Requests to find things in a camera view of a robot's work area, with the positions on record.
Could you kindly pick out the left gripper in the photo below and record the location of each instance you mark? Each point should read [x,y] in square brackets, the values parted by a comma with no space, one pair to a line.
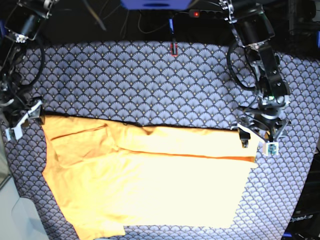
[265,117]

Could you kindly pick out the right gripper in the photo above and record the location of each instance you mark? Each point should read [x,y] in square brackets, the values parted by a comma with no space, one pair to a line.
[13,111]

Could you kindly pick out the yellow T-shirt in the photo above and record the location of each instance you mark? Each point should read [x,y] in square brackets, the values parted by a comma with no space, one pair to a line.
[106,175]

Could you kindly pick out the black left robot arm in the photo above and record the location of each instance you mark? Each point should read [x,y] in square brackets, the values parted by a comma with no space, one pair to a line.
[253,31]

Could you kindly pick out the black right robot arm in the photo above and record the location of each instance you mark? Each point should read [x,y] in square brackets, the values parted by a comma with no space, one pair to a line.
[21,27]

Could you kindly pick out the red black table clamp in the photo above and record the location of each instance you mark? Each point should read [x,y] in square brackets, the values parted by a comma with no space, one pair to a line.
[174,49]

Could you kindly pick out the blue fan-pattern tablecloth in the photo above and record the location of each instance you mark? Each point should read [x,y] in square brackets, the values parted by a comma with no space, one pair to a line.
[140,82]

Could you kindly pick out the black power strip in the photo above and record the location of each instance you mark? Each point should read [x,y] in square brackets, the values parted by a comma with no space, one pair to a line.
[208,14]

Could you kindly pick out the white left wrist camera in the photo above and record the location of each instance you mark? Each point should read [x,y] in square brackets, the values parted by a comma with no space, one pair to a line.
[270,148]

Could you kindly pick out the blue base camera mount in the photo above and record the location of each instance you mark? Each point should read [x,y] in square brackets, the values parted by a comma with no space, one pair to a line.
[155,4]

